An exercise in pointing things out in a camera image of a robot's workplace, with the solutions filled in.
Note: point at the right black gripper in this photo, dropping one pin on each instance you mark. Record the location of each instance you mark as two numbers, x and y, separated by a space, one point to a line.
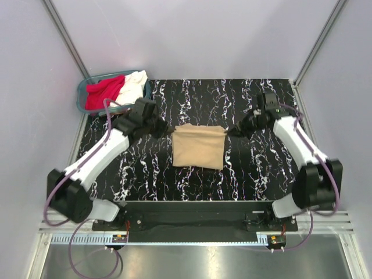
241 129

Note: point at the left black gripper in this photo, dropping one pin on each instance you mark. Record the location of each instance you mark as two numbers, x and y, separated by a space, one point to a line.
164 129

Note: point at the tan polo shirt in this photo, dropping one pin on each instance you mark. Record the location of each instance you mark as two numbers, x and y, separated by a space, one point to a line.
198 146

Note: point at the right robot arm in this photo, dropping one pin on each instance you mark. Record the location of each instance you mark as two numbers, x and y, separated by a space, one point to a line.
317 186

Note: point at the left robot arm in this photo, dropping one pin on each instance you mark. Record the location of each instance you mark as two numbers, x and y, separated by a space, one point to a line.
67 190

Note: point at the white shirt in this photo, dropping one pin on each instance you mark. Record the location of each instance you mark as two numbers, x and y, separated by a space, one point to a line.
132 89

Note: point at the red shirt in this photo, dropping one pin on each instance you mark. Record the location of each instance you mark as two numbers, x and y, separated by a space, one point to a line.
105 89

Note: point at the teal laundry basket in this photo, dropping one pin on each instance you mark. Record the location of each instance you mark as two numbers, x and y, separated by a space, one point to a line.
82 93

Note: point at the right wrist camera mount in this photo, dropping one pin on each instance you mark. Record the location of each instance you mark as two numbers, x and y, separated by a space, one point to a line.
257 112

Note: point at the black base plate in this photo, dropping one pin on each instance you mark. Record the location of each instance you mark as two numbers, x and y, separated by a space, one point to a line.
226 220

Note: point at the white slotted cable duct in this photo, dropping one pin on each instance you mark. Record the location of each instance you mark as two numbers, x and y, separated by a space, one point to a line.
135 239

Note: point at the left aluminium frame post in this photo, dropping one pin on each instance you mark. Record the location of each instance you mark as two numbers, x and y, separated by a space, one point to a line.
65 36

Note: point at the aluminium frame post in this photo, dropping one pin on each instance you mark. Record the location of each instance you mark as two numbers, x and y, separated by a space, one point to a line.
330 22
65 36

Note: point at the aluminium rail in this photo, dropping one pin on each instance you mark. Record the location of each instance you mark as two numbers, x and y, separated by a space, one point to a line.
339 223

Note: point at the right aluminium frame post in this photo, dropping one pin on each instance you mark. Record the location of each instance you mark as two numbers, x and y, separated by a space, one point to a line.
330 22

